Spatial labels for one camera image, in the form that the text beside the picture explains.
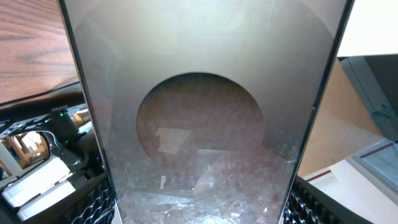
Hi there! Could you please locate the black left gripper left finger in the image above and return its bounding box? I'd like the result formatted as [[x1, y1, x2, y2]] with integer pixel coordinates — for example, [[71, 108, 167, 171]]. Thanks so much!
[[24, 173, 115, 224]]

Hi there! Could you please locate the Galaxy S25 Ultra smartphone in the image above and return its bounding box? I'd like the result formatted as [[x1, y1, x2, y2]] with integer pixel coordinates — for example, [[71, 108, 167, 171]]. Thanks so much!
[[59, 0, 353, 223]]

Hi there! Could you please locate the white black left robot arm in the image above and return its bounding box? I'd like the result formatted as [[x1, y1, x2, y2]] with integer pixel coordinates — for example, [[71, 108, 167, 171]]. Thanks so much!
[[1, 109, 117, 224]]

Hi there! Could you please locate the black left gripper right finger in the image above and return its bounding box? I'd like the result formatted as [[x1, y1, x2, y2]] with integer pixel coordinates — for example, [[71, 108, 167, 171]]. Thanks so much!
[[281, 176, 371, 224]]

